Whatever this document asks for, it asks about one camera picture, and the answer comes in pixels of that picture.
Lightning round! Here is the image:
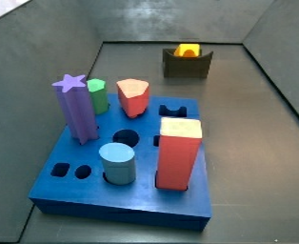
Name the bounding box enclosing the yellow arch block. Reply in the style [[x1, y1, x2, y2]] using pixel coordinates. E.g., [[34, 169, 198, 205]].
[[175, 44, 200, 57]]

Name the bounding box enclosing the black curved fixture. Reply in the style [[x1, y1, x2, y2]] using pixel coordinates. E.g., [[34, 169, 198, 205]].
[[163, 49, 214, 78]]

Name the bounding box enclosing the tall red rectangular block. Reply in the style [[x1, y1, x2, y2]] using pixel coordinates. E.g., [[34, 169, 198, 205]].
[[156, 117, 204, 191]]

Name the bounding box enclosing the red rounded triangle block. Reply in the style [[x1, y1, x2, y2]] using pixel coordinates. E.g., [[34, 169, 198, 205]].
[[118, 79, 150, 118]]

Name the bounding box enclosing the light blue cylinder block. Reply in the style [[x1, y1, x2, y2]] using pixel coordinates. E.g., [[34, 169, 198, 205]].
[[99, 142, 136, 185]]

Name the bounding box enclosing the blue shape sorter base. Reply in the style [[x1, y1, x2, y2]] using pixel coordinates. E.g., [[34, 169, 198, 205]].
[[30, 94, 212, 231]]

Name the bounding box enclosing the green hexagonal prism block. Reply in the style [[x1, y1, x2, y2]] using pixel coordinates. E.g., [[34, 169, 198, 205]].
[[88, 79, 110, 114]]

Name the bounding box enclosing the purple star prism block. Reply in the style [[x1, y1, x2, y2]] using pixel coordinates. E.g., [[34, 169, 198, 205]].
[[52, 74, 99, 145]]

